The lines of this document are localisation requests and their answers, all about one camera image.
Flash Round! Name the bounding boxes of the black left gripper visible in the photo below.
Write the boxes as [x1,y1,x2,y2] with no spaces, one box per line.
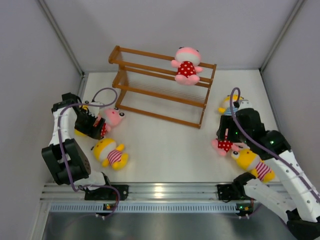
[74,108,105,140]

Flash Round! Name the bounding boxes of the pink red-dotted toy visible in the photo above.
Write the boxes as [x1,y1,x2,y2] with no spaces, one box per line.
[211,138,240,157]
[171,46,203,86]
[93,107,125,138]

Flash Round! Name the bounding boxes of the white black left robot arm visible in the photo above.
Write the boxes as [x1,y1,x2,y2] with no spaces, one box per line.
[41,92,113,200]

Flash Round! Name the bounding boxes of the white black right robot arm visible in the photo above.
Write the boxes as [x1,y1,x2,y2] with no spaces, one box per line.
[216,108,320,240]

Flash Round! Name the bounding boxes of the brown wooden shelf rack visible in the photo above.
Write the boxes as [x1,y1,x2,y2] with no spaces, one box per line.
[108,45,217,129]

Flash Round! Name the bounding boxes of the yellow blue-striped toy left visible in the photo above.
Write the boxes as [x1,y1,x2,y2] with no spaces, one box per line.
[74,105,90,137]

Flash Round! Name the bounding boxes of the yellow blue-striped toy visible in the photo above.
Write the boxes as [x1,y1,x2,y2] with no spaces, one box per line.
[74,105,90,137]
[218,94,244,116]

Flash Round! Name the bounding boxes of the yellow blue-striped toy right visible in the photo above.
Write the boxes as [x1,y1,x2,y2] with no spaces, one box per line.
[218,94,244,116]

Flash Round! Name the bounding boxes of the yellow pink-striped toy left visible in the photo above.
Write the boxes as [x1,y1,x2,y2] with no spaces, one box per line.
[91,138,129,171]

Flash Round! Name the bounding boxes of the yellow pink-striped toy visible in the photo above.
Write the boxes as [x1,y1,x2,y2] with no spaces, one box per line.
[231,148,276,183]
[91,138,129,171]

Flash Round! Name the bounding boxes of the yellow pink-striped toy right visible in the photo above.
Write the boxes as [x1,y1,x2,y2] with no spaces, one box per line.
[231,148,276,183]

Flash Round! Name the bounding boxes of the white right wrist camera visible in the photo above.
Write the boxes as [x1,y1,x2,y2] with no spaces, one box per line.
[233,99,253,110]

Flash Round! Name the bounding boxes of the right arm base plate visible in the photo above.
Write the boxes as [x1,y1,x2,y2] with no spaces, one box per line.
[216,183,250,203]

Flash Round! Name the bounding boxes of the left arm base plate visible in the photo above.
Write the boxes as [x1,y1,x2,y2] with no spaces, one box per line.
[83,184,129,201]

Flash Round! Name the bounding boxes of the aluminium front rail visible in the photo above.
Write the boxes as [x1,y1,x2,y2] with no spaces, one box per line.
[40,182,221,202]

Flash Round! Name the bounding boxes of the perforated grey cable duct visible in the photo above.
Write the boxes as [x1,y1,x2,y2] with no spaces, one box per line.
[48,202,305,213]

